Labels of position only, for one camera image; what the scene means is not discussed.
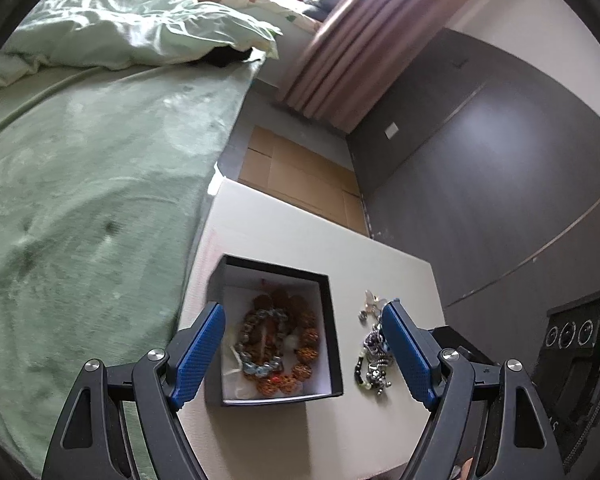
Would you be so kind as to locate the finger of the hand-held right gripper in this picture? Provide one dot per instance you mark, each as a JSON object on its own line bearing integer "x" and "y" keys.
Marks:
{"x": 455, "y": 336}

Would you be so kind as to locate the black cloth item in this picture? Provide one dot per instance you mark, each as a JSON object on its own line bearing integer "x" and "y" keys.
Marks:
{"x": 225, "y": 57}

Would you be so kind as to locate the flattened cardboard sheets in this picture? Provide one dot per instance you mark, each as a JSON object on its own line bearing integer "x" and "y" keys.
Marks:
{"x": 300, "y": 175}

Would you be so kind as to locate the bed with green sheet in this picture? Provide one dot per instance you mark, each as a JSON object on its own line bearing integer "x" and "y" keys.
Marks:
{"x": 80, "y": 185}

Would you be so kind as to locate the pale green duvet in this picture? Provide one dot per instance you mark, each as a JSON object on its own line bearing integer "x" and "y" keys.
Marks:
{"x": 105, "y": 25}

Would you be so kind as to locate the black jewelry box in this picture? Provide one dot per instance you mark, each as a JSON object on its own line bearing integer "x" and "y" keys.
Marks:
{"x": 330, "y": 340}

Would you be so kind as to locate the pink curtain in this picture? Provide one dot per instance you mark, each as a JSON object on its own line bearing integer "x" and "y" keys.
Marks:
{"x": 350, "y": 50}

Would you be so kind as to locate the white wall switch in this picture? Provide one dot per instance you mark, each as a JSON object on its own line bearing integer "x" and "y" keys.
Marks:
{"x": 392, "y": 130}

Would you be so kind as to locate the small crystal charm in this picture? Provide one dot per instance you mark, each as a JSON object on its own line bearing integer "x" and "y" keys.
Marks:
{"x": 371, "y": 302}

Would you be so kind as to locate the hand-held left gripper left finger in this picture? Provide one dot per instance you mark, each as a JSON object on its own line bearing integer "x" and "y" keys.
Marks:
{"x": 200, "y": 350}

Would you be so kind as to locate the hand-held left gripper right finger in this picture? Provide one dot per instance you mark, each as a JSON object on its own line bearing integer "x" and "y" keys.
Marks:
{"x": 410, "y": 355}

